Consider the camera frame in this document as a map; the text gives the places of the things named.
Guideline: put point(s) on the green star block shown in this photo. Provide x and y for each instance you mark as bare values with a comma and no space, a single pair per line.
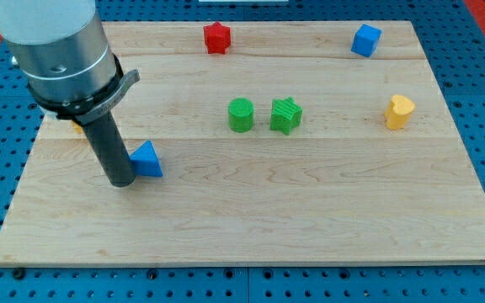
285,115

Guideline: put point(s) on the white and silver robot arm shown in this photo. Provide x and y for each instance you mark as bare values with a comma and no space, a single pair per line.
72,73

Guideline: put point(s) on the blue cube block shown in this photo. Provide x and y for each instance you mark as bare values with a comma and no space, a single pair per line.
366,39

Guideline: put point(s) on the grey metal clamp bracket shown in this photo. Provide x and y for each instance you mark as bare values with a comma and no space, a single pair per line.
85,110

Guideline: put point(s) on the blue triangle block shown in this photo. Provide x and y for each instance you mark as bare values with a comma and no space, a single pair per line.
145,161

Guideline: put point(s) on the wooden board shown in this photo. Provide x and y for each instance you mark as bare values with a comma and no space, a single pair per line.
340,190

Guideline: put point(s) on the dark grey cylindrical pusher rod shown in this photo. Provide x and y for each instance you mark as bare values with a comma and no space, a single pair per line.
109,148

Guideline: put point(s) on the red star block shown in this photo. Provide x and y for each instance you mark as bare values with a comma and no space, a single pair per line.
217,38

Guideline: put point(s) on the yellow heart block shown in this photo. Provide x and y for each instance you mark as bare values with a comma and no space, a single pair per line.
398,112

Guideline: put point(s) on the yellow hexagon block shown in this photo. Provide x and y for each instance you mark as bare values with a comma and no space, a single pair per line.
77,127

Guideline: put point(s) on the green cylinder block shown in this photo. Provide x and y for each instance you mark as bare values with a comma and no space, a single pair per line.
240,115

